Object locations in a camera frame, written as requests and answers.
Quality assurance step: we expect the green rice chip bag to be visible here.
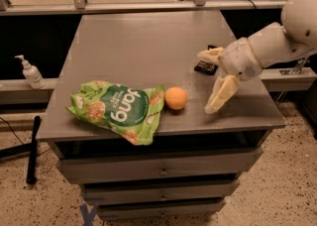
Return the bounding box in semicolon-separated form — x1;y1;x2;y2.
67;80;164;146

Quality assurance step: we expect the white pump bottle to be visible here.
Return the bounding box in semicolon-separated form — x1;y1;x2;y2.
16;55;46;89

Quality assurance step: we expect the black snack bar wrapper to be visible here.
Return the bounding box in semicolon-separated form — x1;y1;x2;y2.
194;59;218;75

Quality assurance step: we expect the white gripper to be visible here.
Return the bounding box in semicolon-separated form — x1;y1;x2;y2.
197;38;263;114

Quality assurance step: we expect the black stand leg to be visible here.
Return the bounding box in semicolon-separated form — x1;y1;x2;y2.
0;116;41;184

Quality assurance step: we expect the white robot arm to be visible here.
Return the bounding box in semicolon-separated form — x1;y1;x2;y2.
197;0;317;114

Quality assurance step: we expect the orange fruit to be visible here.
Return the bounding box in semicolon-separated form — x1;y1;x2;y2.
164;87;187;110

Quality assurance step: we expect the grey drawer cabinet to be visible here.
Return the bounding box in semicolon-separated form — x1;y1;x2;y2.
36;9;287;222

